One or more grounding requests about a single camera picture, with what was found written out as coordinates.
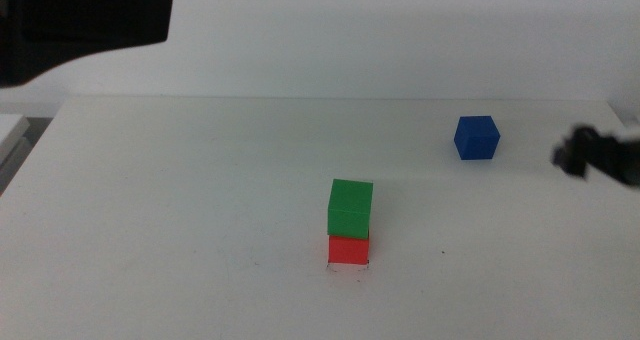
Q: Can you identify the blue cube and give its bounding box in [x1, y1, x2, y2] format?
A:
[453, 115, 501, 161]

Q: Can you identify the green cube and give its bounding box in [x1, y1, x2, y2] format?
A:
[327, 178, 374, 240]

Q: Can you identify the red cube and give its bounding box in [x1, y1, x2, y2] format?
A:
[327, 231, 371, 266]

